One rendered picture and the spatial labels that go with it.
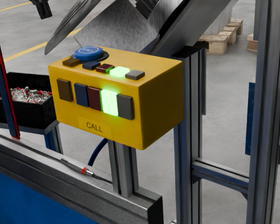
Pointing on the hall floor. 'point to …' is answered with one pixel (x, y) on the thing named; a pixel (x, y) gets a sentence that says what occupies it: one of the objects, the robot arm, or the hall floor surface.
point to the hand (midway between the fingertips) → (44, 10)
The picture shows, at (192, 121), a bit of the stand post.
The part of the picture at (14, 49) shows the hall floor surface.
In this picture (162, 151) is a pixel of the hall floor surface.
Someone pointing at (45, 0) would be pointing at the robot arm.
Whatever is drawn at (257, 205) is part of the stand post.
